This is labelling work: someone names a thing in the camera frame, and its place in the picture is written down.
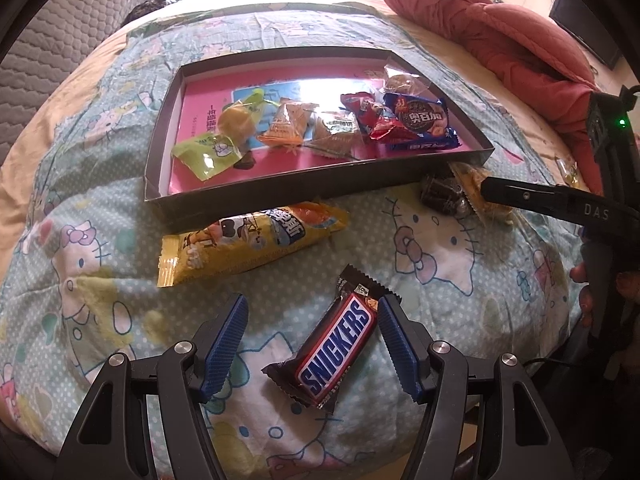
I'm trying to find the Snickers bar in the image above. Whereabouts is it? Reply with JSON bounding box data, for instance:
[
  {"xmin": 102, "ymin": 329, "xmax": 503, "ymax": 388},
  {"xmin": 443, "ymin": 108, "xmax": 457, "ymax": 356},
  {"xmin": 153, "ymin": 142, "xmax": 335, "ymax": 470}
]
[{"xmin": 262, "ymin": 264, "xmax": 392, "ymax": 413}]

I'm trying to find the blue Oreo-style cookie packet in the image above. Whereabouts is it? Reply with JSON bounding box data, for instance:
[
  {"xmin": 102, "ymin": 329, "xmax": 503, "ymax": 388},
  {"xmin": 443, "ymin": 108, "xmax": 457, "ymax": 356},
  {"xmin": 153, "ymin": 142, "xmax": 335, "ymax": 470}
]
[{"xmin": 383, "ymin": 92, "xmax": 460, "ymax": 150}]

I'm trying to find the green snack packet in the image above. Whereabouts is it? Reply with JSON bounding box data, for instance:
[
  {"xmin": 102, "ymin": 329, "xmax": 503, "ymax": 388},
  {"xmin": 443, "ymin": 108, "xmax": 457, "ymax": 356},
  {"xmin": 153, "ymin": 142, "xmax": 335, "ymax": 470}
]
[{"xmin": 171, "ymin": 131, "xmax": 242, "ymax": 182}]

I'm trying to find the red milk candy packet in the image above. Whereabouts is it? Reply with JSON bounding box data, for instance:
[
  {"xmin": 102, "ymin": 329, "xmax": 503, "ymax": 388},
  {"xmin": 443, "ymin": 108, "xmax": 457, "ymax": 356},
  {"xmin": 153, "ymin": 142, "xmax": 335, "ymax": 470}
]
[{"xmin": 341, "ymin": 92, "xmax": 418, "ymax": 145}]

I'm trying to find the brown cracker clear packet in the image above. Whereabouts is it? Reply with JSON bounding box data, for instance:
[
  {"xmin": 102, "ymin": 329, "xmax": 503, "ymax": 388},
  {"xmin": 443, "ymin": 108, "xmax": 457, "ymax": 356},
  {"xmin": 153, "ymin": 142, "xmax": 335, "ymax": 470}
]
[{"xmin": 303, "ymin": 110, "xmax": 363, "ymax": 158}]

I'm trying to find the orange triangular snack packet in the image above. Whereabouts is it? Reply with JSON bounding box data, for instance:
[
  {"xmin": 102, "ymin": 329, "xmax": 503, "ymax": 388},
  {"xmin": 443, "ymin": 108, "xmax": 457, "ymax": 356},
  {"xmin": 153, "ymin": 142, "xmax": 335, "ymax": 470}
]
[{"xmin": 256, "ymin": 99, "xmax": 317, "ymax": 148}]

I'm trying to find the yellow cake clear packet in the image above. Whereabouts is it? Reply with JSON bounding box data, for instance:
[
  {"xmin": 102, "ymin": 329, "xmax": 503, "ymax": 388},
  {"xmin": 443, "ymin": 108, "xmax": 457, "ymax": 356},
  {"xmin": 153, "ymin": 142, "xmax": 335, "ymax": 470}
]
[{"xmin": 217, "ymin": 88, "xmax": 272, "ymax": 148}]

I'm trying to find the person right hand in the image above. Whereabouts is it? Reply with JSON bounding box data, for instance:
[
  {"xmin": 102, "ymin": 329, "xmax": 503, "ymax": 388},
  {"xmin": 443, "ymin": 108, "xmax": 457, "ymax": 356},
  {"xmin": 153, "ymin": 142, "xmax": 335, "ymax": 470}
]
[{"xmin": 569, "ymin": 261, "xmax": 640, "ymax": 331}]

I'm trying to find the golden pastry clear packet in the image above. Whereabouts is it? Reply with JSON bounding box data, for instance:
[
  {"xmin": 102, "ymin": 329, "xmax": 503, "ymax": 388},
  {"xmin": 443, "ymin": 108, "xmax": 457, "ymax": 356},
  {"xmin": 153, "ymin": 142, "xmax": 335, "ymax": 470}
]
[{"xmin": 449, "ymin": 162, "xmax": 513, "ymax": 226}]

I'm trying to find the yellow long snack packet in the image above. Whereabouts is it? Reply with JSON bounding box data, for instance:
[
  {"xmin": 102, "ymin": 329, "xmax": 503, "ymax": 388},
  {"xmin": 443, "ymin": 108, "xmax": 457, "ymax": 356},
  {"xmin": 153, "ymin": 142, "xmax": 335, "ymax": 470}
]
[{"xmin": 156, "ymin": 202, "xmax": 349, "ymax": 288}]

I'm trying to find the dark wrapped candy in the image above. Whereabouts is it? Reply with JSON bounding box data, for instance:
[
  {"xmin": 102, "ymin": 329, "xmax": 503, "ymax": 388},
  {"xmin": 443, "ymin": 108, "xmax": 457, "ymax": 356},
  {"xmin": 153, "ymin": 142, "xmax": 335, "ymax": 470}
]
[{"xmin": 420, "ymin": 176, "xmax": 473, "ymax": 218}]

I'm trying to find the red quilted blanket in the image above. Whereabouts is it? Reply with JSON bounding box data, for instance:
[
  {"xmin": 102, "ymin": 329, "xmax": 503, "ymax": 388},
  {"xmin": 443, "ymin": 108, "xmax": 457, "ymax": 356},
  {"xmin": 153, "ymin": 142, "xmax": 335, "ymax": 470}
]
[{"xmin": 384, "ymin": 0, "xmax": 603, "ymax": 194}]

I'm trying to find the shallow dark cardboard box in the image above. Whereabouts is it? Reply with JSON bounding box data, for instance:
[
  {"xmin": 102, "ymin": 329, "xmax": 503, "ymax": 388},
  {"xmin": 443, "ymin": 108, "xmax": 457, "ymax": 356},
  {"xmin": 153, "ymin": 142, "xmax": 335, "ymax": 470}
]
[{"xmin": 143, "ymin": 47, "xmax": 494, "ymax": 232}]

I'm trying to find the pink Chinese workbook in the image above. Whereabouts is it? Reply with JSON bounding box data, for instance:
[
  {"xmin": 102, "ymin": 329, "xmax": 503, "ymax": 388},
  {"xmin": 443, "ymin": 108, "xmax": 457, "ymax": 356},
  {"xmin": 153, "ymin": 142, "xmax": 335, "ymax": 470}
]
[{"xmin": 167, "ymin": 58, "xmax": 477, "ymax": 195}]

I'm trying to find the beige bed sheet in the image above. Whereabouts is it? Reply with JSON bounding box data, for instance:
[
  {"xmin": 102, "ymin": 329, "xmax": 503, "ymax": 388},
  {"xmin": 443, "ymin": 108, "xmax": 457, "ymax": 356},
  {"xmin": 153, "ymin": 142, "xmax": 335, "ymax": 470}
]
[{"xmin": 1, "ymin": 0, "xmax": 573, "ymax": 273}]

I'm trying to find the grey quilted headboard cover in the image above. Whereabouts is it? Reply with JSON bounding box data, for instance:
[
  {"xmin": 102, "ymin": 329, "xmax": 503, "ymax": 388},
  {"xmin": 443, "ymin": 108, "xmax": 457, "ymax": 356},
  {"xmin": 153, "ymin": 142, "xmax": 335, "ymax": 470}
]
[{"xmin": 1, "ymin": 0, "xmax": 145, "ymax": 157}]

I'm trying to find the black wall television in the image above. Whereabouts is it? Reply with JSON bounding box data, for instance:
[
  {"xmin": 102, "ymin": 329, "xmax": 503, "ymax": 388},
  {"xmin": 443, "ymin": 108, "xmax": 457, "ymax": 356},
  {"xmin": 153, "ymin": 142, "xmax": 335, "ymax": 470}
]
[{"xmin": 549, "ymin": 0, "xmax": 622, "ymax": 70}]

